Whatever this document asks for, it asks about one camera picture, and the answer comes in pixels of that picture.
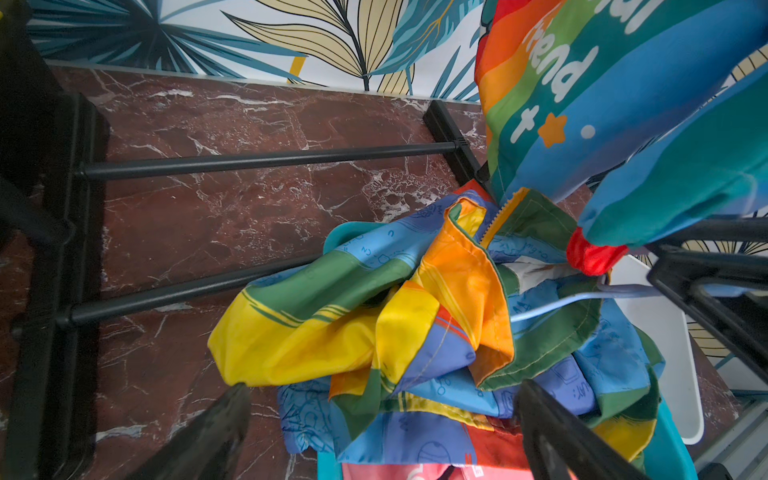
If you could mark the pink bear-print jacket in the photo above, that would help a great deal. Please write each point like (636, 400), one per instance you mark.
(430, 472)

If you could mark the teal plastic basket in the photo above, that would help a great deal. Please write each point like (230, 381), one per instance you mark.
(666, 455)

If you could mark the rainbow striped jacket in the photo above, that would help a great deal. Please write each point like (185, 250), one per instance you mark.
(396, 348)

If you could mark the rainbow jacket red hood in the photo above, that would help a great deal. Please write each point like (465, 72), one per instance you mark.
(638, 93)

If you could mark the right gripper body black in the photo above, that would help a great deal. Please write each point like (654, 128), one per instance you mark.
(720, 291)

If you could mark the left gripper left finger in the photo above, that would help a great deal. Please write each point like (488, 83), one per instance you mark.
(209, 447)

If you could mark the black clothes rack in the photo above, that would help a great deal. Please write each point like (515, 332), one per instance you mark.
(61, 140)

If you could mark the light blue wire hanger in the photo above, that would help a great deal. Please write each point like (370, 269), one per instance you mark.
(604, 291)

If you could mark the white plastic tray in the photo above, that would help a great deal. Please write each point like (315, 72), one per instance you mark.
(666, 325)

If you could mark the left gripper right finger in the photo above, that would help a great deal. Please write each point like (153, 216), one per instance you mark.
(557, 445)

